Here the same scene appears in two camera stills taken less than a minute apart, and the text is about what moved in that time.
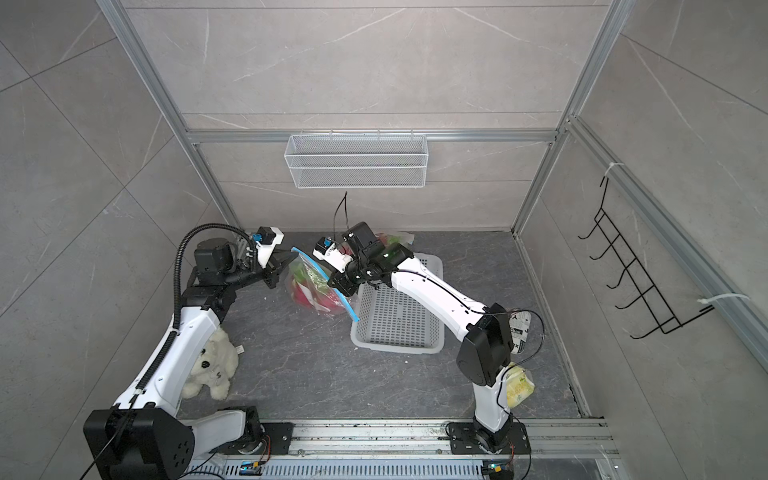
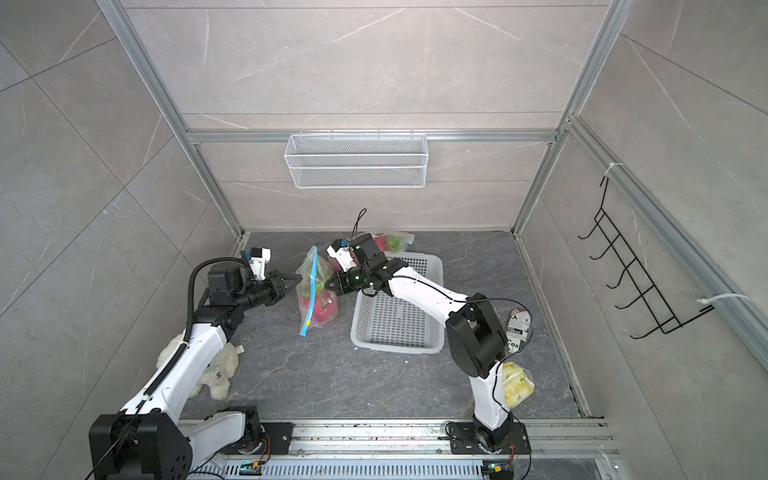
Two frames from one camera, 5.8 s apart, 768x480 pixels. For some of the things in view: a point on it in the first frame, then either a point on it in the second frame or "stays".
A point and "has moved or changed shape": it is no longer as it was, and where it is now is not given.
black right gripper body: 356,275 stays
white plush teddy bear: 216,365 stays
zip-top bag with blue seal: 308,287 has moved or changed shape
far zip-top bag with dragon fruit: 398,237 stays
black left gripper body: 254,277 to 267,292
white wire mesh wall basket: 357,161 stays
